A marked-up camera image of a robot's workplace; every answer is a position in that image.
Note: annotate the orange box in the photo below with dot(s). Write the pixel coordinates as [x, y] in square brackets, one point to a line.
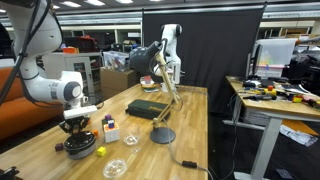
[70, 50]

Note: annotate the small black box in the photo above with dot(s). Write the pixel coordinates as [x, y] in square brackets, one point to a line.
[249, 84]

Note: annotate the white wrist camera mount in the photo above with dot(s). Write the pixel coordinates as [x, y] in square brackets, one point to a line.
[80, 111]

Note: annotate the black handheld tool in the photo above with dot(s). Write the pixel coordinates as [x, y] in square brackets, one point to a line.
[260, 97]

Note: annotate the orange wooden block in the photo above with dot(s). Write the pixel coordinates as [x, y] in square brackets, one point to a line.
[95, 132]

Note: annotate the small Rubik's cube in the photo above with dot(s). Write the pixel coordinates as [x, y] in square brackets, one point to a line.
[111, 124]

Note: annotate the dark purple wooden block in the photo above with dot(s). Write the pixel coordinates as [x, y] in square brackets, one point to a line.
[59, 147]

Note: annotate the flat colourful tray stack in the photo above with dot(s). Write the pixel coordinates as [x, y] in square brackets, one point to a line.
[150, 89]

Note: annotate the wooden side desk white legs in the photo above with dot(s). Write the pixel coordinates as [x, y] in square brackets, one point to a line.
[276, 107]

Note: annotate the clear plastic storage bin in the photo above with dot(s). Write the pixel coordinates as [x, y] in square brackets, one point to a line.
[115, 61]

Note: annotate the computer monitor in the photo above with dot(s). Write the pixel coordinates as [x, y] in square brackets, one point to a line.
[276, 50]

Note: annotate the black camera clamp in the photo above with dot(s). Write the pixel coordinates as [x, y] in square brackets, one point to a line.
[8, 173]

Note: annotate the brown cardboard box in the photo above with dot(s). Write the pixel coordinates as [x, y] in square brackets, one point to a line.
[118, 81]

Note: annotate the big white Rubik's cube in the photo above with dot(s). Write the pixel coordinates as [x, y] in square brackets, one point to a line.
[112, 134]

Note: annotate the clear drinking glass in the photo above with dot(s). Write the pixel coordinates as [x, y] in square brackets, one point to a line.
[131, 139]

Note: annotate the wooden desk lamp grey shade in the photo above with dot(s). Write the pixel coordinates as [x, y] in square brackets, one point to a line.
[162, 135]

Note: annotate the colourful small toy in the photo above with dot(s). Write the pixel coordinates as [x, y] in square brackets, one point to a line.
[297, 98]

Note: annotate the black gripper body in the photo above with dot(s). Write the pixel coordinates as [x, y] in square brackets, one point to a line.
[76, 121]

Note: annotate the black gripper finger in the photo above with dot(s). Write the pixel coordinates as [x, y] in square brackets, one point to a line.
[65, 127]
[86, 125]

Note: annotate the grey pot with black lid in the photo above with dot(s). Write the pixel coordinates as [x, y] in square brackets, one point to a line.
[80, 143]

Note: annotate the dark green flat case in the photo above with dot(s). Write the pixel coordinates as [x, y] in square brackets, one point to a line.
[143, 108]

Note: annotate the white papers under desk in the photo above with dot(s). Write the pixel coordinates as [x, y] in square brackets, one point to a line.
[298, 135]

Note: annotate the orange sofa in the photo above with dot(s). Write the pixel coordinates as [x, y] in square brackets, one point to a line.
[20, 116]

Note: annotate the white idle robot arm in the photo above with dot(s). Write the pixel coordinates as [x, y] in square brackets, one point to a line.
[171, 43]

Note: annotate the clear glass dish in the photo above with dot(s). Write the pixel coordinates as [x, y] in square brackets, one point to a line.
[115, 168]

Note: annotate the yellow wooden block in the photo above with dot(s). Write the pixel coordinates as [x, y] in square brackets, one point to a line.
[101, 151]

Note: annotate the black curtain screen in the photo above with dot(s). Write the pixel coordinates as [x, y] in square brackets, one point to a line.
[216, 50]

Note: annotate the red cup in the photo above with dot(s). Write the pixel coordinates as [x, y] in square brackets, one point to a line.
[147, 79]

